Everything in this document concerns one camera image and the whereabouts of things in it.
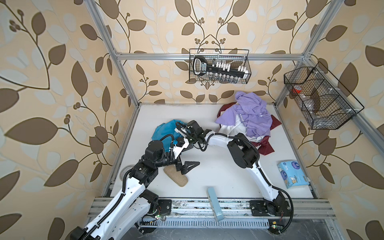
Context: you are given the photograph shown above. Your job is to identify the teal cloth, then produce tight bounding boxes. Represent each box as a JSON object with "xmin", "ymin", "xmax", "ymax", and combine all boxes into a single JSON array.
[{"xmin": 152, "ymin": 120, "xmax": 185, "ymax": 152}]

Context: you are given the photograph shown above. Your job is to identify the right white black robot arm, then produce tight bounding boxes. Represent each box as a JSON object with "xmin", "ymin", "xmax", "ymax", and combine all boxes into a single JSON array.
[{"xmin": 175, "ymin": 121, "xmax": 294, "ymax": 235}]

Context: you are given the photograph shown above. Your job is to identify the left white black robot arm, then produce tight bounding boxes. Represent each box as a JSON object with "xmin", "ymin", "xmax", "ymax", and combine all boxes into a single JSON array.
[{"xmin": 69, "ymin": 134, "xmax": 200, "ymax": 240}]

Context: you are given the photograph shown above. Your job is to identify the white cloth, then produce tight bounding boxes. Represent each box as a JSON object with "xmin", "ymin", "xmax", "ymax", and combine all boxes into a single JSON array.
[{"xmin": 219, "ymin": 115, "xmax": 265, "ymax": 143}]

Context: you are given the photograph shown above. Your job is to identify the purple cloth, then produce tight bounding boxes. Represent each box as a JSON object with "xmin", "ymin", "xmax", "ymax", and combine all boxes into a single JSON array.
[{"xmin": 216, "ymin": 92, "xmax": 273, "ymax": 138}]

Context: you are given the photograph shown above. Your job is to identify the maroon cloth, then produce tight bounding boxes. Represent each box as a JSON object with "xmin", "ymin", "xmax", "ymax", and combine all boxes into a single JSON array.
[{"xmin": 217, "ymin": 102, "xmax": 282, "ymax": 156}]

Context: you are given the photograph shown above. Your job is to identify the tan oval sponge pad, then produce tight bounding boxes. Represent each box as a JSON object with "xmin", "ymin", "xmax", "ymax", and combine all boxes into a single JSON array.
[{"xmin": 164, "ymin": 165, "xmax": 188, "ymax": 187}]

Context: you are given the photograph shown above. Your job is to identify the light blue rectangular block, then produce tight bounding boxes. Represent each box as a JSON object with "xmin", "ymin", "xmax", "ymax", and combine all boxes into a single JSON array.
[{"xmin": 207, "ymin": 187, "xmax": 224, "ymax": 222}]

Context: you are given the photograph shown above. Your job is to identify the black tool with white bits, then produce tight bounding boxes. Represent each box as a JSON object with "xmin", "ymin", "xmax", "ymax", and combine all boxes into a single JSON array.
[{"xmin": 189, "ymin": 55, "xmax": 252, "ymax": 81}]

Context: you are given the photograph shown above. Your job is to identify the blue tissue pack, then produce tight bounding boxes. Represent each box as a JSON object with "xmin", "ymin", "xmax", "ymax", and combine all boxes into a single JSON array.
[{"xmin": 277, "ymin": 161, "xmax": 310, "ymax": 189}]

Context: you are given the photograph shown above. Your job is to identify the red capped item in basket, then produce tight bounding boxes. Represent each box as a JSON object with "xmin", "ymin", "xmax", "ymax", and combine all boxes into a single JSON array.
[{"xmin": 292, "ymin": 85, "xmax": 303, "ymax": 95}]

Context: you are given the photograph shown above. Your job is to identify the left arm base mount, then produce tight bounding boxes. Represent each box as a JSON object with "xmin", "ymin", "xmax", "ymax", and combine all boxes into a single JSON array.
[{"xmin": 146, "ymin": 199, "xmax": 173, "ymax": 217}]

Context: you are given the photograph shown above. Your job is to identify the back black wire basket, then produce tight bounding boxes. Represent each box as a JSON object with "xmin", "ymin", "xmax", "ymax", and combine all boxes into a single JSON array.
[{"xmin": 189, "ymin": 48, "xmax": 252, "ymax": 85}]

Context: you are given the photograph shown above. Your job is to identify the black wire basket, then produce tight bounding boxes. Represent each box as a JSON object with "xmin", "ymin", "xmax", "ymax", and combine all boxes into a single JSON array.
[
  {"xmin": 189, "ymin": 48, "xmax": 252, "ymax": 85},
  {"xmin": 284, "ymin": 62, "xmax": 365, "ymax": 130}
]

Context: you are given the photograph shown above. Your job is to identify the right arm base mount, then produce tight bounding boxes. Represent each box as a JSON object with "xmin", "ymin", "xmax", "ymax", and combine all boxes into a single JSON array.
[{"xmin": 249, "ymin": 200, "xmax": 292, "ymax": 218}]

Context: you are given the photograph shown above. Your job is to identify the right black wire basket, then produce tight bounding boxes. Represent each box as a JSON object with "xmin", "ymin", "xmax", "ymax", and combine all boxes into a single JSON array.
[{"xmin": 284, "ymin": 62, "xmax": 365, "ymax": 130}]

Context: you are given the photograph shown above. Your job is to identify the aluminium frame rails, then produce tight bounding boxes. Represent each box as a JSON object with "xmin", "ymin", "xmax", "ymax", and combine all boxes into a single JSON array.
[{"xmin": 80, "ymin": 0, "xmax": 384, "ymax": 240}]

